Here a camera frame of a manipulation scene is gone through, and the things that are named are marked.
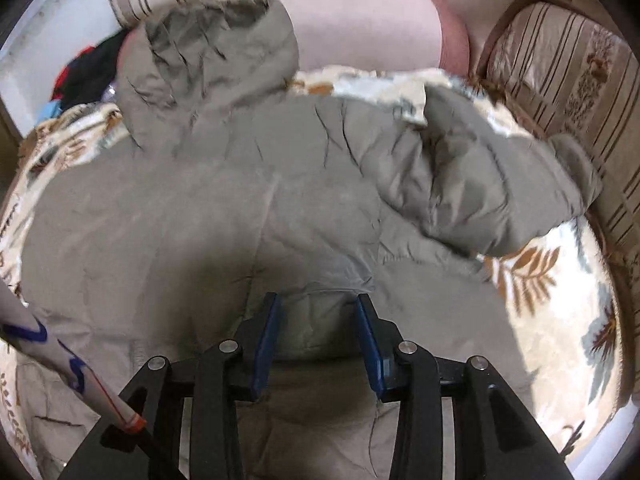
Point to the white patterned sleeve forearm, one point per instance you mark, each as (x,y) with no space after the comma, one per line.
(27,334)

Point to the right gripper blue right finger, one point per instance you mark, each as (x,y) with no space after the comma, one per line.
(495,436)

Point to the leaf patterned plush blanket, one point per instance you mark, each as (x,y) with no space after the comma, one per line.
(550,284)

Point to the pile of dark clothes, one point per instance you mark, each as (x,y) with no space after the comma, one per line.
(85,78)

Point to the striped floral side cushion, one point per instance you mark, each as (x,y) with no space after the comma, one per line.
(571,75)

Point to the pink bolster cushion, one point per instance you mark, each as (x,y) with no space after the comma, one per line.
(360,30)

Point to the grey quilted hooded jacket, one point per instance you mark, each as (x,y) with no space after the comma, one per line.
(453,178)

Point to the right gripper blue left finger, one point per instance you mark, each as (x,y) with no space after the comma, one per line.
(233,371)

